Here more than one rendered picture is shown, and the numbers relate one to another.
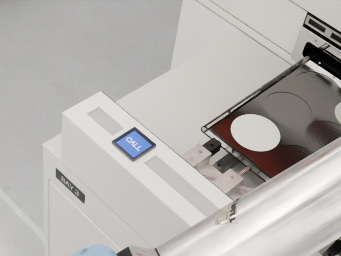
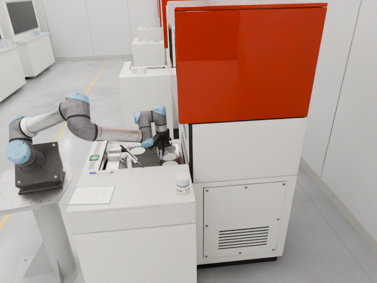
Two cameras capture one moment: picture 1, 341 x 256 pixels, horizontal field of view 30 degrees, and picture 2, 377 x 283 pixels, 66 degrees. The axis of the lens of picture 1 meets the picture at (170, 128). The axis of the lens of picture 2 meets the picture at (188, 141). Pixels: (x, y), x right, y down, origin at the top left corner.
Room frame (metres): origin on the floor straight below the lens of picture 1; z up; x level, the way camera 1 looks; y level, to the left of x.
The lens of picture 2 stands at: (-0.01, -1.72, 1.89)
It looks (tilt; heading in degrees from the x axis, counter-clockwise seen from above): 28 degrees down; 48
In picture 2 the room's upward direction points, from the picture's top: 1 degrees counter-clockwise
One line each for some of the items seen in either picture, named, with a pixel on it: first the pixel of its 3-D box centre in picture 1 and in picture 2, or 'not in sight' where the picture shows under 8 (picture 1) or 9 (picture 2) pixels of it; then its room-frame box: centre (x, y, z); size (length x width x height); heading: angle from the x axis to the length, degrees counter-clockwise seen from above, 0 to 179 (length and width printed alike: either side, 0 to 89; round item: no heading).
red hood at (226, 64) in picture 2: not in sight; (229, 53); (1.47, -0.48, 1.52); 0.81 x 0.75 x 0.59; 54
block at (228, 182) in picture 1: (222, 188); (114, 156); (0.74, -0.11, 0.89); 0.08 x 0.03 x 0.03; 144
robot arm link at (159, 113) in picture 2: not in sight; (159, 115); (0.95, -0.38, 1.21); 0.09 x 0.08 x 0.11; 150
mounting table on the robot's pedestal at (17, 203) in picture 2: not in sight; (36, 192); (0.26, 0.06, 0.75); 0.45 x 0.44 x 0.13; 152
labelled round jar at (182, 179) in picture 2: not in sight; (182, 183); (0.77, -0.79, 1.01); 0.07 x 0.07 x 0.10
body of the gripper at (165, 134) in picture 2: not in sight; (162, 138); (0.96, -0.38, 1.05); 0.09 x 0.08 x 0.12; 178
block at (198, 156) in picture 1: (190, 162); (115, 150); (0.79, -0.05, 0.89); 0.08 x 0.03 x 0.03; 144
